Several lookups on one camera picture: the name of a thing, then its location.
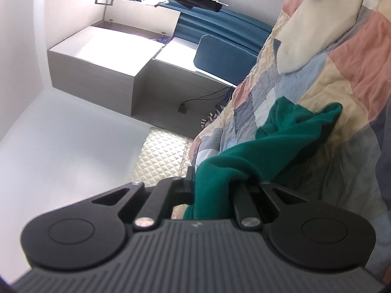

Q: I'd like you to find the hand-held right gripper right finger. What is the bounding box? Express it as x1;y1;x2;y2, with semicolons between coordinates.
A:
229;179;310;230

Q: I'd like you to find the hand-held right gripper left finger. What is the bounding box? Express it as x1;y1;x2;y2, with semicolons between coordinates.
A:
92;166;196;232

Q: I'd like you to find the green sweatshirt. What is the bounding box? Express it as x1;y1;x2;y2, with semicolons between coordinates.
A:
183;96;343;221

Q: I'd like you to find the cream quilted mat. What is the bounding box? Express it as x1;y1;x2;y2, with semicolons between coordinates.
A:
131;127;194;187

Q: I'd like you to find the patchwork quilt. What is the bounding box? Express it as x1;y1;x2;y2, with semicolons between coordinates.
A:
171;0;391;278

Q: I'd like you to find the blue curtain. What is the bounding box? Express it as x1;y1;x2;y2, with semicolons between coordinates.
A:
175;1;273;59

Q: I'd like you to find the white pillow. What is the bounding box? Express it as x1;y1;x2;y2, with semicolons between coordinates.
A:
276;0;372;74

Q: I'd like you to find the black power cable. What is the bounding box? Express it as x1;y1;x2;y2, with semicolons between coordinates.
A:
183;86;235;106

